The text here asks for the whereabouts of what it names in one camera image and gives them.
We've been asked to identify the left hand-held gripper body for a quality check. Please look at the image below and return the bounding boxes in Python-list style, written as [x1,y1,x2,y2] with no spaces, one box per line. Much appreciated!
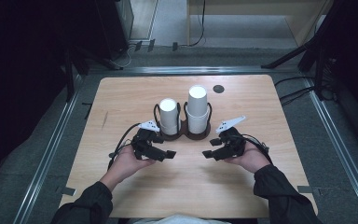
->
[131,119,161,161]

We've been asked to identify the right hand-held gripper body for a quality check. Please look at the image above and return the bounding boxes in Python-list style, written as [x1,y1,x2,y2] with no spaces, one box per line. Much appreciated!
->
[214,115,247,159]

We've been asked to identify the black wire cup rack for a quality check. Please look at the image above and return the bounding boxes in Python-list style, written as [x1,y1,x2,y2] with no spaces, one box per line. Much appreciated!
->
[153,101,213,142]

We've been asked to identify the person's right hand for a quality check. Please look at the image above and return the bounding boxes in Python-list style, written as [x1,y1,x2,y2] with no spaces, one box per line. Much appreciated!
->
[223,140,272,175]

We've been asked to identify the person's left hand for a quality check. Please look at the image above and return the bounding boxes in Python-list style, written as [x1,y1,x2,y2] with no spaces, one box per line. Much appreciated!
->
[110,144,157,183]

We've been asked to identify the tall stack of paper cups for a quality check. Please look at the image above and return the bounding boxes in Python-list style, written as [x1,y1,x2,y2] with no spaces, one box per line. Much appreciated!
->
[186,84,210,135]

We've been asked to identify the grey tape piece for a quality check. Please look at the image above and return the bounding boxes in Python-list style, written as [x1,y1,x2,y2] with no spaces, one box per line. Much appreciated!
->
[296,185,315,195]
[61,186,76,197]

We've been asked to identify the black metal stand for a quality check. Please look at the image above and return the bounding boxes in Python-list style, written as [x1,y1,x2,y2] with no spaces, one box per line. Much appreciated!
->
[62,43,125,103]

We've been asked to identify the black computer case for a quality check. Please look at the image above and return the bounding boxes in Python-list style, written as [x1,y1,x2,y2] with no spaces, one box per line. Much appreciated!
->
[93,0,135,61]

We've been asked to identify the black tripod stand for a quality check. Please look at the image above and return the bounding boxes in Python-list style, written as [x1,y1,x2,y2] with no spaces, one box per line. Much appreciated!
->
[260,0,358,101]

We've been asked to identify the light wooden cabinet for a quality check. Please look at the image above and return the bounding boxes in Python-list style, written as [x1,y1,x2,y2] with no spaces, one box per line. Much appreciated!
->
[186,0,335,48]

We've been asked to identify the right hand-held gripper cable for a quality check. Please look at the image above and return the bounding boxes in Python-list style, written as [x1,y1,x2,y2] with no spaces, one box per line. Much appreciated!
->
[241,133,273,165]

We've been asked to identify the hand-held gripper cable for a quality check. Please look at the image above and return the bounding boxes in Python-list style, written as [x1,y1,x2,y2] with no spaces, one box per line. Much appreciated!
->
[107,122,142,171]
[241,133,273,165]

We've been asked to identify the left hand-held gripper cable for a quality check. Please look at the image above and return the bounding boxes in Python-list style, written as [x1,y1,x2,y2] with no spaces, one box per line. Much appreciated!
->
[107,122,142,171]

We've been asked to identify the aluminium floor rail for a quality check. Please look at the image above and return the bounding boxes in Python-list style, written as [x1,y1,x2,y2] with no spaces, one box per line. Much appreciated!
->
[302,77,358,224]
[12,74,87,224]
[87,64,296,77]

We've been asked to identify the black floor cables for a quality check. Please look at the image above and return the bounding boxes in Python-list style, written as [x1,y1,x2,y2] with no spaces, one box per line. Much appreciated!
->
[273,76,317,107]

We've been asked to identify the white floor cable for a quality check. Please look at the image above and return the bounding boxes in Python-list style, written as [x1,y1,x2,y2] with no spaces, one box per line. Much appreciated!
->
[114,43,137,68]

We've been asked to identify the hanging black cable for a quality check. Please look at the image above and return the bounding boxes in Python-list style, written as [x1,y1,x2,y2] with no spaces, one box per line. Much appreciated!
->
[188,0,207,48]

